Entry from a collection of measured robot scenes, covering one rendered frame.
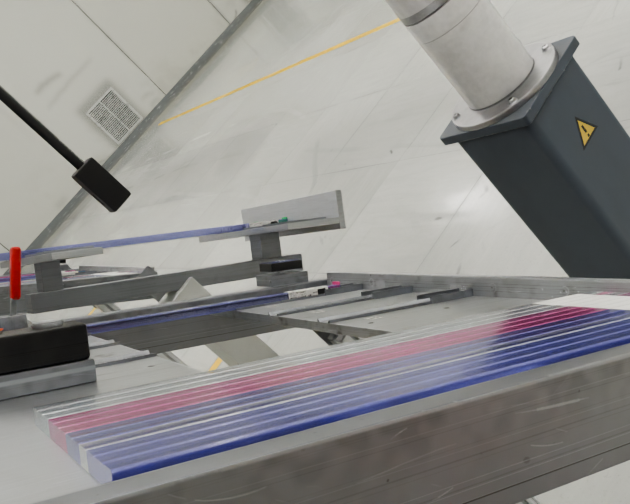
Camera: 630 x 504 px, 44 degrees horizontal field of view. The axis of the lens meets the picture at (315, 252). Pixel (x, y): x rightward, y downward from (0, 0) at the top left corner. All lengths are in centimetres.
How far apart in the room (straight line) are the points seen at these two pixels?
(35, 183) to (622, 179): 760
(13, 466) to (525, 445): 26
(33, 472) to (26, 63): 839
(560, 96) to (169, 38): 816
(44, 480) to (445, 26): 94
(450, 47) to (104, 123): 773
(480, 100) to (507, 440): 88
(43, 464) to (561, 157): 98
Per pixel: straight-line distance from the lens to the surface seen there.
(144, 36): 917
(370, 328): 73
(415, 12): 120
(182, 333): 105
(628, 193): 138
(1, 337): 62
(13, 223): 852
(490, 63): 123
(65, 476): 41
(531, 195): 134
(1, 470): 44
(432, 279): 95
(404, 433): 39
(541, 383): 44
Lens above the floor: 120
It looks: 22 degrees down
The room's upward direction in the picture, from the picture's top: 45 degrees counter-clockwise
